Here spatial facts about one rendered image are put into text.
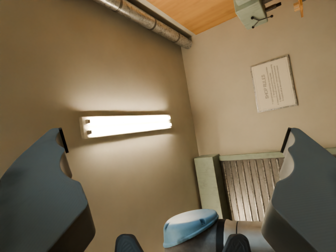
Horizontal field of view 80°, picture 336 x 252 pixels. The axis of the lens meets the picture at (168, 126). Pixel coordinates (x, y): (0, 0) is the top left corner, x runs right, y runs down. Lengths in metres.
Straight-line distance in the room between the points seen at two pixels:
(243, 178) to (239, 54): 1.75
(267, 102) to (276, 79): 0.31
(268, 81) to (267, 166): 1.12
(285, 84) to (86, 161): 2.45
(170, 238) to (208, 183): 2.67
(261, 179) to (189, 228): 2.72
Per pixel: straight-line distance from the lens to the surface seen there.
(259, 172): 3.08
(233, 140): 3.11
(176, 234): 0.42
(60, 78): 1.84
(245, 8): 2.27
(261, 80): 3.01
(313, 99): 2.96
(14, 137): 1.61
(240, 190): 3.21
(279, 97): 2.96
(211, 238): 0.42
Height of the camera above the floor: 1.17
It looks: 35 degrees up
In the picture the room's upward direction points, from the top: 101 degrees counter-clockwise
